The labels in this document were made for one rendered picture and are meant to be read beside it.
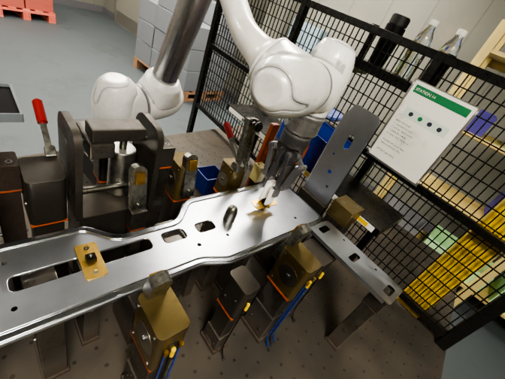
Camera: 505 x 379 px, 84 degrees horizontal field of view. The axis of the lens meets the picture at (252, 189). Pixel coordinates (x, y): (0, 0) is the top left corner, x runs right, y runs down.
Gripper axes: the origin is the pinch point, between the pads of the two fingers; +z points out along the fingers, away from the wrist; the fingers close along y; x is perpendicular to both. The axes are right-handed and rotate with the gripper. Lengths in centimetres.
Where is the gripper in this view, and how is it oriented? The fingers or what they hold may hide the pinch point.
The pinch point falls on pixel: (269, 192)
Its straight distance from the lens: 82.1
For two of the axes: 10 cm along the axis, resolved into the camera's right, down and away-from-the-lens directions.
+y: 6.0, 6.2, -5.0
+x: 7.3, -1.7, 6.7
